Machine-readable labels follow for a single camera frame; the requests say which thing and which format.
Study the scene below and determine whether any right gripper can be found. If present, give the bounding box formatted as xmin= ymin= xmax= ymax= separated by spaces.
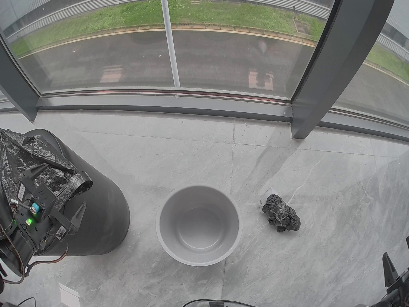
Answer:
xmin=382 ymin=236 xmax=409 ymax=300

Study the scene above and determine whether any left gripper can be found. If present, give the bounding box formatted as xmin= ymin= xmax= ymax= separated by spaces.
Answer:
xmin=9 ymin=172 xmax=93 ymax=259

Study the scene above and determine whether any black plastic bag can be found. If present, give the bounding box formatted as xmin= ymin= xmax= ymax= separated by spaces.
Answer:
xmin=0 ymin=128 xmax=84 ymax=204

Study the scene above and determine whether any white trash bin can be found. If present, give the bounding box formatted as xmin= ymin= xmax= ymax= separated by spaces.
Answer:
xmin=156 ymin=184 xmax=243 ymax=266

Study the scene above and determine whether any crumpled black plastic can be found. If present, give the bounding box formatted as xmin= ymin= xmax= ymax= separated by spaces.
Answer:
xmin=262 ymin=194 xmax=301 ymax=233

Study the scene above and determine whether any dark grey round chair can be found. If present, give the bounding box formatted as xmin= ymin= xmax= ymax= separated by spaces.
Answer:
xmin=22 ymin=129 xmax=131 ymax=256

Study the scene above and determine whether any window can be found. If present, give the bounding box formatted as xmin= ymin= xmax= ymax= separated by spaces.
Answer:
xmin=0 ymin=0 xmax=409 ymax=141

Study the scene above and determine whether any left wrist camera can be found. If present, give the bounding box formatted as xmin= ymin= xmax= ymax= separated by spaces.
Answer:
xmin=17 ymin=164 xmax=57 ymax=218

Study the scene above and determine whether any black cable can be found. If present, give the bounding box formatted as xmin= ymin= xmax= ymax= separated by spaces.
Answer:
xmin=185 ymin=299 xmax=258 ymax=307
xmin=0 ymin=295 xmax=36 ymax=307

